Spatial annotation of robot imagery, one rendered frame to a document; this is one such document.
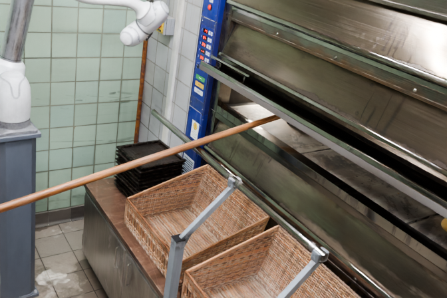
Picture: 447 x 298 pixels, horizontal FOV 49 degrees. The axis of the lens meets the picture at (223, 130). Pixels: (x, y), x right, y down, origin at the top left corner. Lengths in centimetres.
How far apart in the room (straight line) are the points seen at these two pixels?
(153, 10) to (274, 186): 104
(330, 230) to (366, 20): 83
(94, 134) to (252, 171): 137
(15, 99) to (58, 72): 77
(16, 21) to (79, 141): 109
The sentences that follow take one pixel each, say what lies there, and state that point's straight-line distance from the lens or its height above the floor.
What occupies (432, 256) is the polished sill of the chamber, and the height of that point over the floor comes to 116.
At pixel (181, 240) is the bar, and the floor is 95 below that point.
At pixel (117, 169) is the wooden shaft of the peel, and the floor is 113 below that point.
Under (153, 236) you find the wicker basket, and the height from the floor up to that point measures 70.
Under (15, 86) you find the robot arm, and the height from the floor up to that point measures 124.
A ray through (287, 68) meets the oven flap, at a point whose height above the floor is 153.
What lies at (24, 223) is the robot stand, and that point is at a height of 50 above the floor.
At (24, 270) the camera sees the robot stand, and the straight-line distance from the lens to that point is 296.
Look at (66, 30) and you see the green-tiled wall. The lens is 313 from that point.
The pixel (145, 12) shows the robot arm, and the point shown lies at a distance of 252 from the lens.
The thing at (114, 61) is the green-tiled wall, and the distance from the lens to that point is 328.
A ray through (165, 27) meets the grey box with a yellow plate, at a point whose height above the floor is 146.
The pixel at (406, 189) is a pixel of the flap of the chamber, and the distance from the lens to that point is 163.
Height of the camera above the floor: 205
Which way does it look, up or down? 22 degrees down
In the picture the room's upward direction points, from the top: 10 degrees clockwise
